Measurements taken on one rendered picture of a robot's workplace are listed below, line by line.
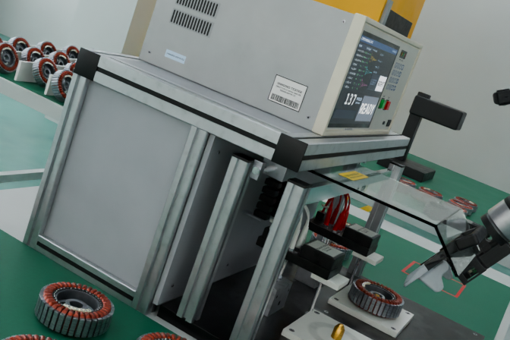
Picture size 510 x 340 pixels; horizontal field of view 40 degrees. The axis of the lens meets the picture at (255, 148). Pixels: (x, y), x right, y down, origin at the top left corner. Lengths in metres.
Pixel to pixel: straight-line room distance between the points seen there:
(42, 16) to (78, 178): 7.61
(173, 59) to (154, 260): 0.37
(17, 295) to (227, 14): 0.58
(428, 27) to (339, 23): 5.53
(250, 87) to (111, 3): 4.07
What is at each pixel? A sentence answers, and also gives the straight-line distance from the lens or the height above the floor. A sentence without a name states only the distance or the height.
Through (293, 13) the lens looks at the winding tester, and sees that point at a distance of 1.19.
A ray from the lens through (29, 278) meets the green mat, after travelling 1.20.
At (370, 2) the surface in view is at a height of 1.59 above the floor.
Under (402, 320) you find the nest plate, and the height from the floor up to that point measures 0.78.
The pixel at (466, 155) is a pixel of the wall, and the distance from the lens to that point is 6.56.
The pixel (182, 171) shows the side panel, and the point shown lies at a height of 1.00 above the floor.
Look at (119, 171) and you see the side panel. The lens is 1.19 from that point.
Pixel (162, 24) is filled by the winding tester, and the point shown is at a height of 1.19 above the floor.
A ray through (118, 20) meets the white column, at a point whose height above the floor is 0.89.
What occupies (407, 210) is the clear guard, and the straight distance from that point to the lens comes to 1.09.
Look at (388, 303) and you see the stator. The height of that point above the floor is 0.82.
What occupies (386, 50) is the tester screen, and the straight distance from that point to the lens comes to 1.32.
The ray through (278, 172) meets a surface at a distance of 1.14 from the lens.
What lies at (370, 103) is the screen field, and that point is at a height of 1.18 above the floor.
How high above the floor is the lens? 1.27
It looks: 10 degrees down
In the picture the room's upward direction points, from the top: 20 degrees clockwise
